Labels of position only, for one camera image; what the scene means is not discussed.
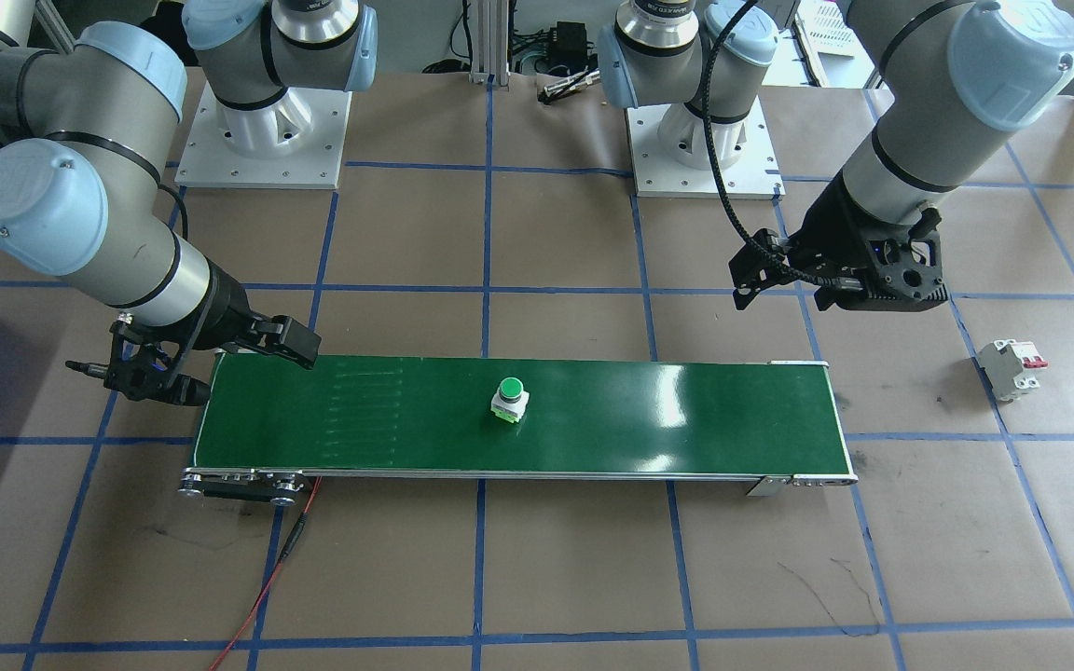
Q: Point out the green push button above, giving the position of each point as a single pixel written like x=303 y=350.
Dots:
x=509 y=401

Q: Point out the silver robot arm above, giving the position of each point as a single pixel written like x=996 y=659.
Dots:
x=966 y=84
x=80 y=112

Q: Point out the green belt conveyor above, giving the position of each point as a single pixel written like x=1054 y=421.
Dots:
x=686 y=419

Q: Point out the white vented device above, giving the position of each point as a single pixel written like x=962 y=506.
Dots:
x=826 y=28

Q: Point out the white circuit breaker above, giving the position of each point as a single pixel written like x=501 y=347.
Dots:
x=1008 y=368

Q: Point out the silver cylindrical tool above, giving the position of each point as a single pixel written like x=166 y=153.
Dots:
x=574 y=86

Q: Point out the black power adapter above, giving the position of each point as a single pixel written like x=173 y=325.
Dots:
x=570 y=42

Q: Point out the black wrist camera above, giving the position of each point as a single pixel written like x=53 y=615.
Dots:
x=155 y=377
x=891 y=280

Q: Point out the white square base plate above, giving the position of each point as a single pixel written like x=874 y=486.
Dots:
x=313 y=158
x=667 y=177

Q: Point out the metal bar frame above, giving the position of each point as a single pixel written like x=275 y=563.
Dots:
x=479 y=56

